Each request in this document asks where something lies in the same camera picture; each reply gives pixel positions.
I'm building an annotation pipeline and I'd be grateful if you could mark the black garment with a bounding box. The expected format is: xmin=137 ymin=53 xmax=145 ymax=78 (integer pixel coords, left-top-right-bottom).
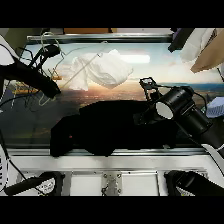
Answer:
xmin=49 ymin=99 xmax=178 ymax=158
xmin=167 ymin=28 xmax=195 ymax=54

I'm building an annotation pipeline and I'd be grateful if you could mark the silver wire clothes hanger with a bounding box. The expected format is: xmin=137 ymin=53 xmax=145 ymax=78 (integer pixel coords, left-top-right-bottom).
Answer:
xmin=38 ymin=31 xmax=111 ymax=108

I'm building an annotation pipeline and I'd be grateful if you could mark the white garment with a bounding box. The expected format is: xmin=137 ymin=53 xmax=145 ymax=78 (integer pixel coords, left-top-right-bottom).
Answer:
xmin=179 ymin=28 xmax=218 ymax=63
xmin=68 ymin=49 xmax=135 ymax=92

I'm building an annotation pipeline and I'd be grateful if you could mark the light blue garment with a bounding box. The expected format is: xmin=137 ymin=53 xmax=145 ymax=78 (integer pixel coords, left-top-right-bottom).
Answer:
xmin=205 ymin=96 xmax=224 ymax=120

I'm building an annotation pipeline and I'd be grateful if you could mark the tan garment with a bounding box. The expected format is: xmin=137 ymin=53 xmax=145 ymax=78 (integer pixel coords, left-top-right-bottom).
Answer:
xmin=190 ymin=28 xmax=224 ymax=75

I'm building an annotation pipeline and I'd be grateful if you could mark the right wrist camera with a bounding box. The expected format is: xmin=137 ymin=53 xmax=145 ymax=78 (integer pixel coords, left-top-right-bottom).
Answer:
xmin=138 ymin=76 xmax=162 ymax=102

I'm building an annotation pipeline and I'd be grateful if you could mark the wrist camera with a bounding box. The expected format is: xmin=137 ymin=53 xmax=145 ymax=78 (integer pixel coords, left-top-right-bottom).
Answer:
xmin=138 ymin=76 xmax=162 ymax=102
xmin=30 ymin=44 xmax=62 ymax=68

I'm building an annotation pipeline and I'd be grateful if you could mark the silver frame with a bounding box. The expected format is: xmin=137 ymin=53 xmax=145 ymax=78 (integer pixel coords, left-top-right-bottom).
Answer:
xmin=0 ymin=32 xmax=224 ymax=197

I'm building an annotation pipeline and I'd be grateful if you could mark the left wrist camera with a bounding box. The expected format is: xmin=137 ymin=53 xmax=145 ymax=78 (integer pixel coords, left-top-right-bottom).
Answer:
xmin=30 ymin=44 xmax=62 ymax=68

